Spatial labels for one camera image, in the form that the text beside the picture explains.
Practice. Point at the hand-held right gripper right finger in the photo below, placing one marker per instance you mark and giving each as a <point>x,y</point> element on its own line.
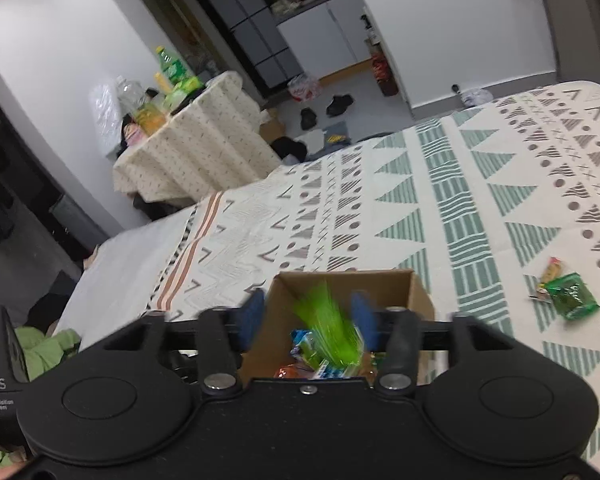
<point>364,317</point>

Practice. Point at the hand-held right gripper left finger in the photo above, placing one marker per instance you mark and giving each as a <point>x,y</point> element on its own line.
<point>252,320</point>

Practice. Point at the brown cardboard box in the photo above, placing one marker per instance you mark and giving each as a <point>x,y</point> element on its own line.
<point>380,287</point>

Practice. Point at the lime green snack packet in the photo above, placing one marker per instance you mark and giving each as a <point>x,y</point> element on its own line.
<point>330,330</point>

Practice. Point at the blue snack packet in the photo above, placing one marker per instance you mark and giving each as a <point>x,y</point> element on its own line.
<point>305,347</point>

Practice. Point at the orange snack packet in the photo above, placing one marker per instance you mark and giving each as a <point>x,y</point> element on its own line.
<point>289,372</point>

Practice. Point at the green-edged bread packet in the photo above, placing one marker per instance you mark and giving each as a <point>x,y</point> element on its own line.
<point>376,362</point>

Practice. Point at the green garment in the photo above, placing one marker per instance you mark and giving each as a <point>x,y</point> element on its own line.
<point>50,352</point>

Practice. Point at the plain white bedsheet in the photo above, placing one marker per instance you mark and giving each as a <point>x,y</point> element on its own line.
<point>125,270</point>

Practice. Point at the dark clothes pile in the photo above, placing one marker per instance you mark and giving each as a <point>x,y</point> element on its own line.
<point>290,149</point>

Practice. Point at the patterned bed cover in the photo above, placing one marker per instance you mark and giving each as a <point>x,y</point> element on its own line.
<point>480,185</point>

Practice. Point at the dark cabinet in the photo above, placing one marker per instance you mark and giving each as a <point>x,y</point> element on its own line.
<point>25,185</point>

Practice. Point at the table with dotted cloth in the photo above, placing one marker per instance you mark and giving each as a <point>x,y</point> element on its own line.
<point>200,145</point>

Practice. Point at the small yellow snack packet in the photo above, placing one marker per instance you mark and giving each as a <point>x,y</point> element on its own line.
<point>550,272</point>

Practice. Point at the small cardboard carton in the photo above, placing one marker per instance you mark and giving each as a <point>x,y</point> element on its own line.
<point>272,127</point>

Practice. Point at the black shoe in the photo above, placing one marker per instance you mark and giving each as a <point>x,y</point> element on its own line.
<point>308,118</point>
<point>340,104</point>

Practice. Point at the dark green snack packet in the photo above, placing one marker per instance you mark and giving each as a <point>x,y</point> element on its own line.
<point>572,297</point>

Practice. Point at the orange juice bottle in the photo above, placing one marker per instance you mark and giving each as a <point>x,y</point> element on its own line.
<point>150,119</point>

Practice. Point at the plastic-wrapped water bottle pack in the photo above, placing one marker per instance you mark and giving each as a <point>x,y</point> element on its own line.
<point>305,87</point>

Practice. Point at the white plastic bag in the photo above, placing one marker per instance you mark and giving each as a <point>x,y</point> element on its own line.
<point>477,96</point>

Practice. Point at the clear plastic bottle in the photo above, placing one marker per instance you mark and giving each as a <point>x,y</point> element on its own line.
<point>130,92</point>

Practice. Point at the green soda bottle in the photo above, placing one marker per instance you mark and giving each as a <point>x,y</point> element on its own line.
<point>172,67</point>

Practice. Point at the white cabinet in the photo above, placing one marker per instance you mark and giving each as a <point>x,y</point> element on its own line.
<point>325,35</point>

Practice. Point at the black refrigerator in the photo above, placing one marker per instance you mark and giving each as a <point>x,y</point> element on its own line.
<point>245,30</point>

